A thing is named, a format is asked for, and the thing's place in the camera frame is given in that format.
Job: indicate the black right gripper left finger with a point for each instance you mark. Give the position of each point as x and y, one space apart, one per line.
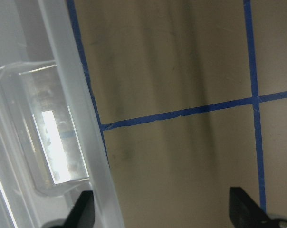
82 214

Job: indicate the clear plastic box lid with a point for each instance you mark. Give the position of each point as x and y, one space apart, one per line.
51 146

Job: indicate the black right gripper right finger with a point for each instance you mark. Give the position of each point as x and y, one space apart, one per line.
243 210

